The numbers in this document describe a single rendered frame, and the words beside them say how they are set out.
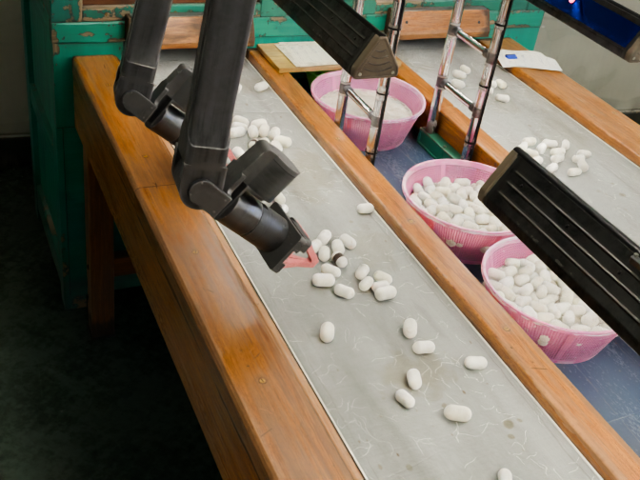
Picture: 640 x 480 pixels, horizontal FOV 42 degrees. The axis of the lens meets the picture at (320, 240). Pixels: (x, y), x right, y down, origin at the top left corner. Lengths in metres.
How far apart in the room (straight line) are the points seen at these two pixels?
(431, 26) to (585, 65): 1.55
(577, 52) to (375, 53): 2.43
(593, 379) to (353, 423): 0.46
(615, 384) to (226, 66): 0.81
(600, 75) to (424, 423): 2.82
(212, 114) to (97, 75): 0.88
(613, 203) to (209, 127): 0.99
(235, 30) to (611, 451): 0.72
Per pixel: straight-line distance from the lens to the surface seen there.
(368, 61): 1.32
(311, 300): 1.32
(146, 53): 1.43
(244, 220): 1.14
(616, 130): 2.08
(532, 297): 1.46
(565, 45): 3.64
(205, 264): 1.33
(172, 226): 1.41
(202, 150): 1.07
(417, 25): 2.26
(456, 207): 1.63
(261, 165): 1.12
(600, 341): 1.41
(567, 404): 1.23
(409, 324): 1.28
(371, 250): 1.45
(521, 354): 1.28
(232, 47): 1.04
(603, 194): 1.83
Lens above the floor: 1.56
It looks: 34 degrees down
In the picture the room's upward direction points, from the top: 9 degrees clockwise
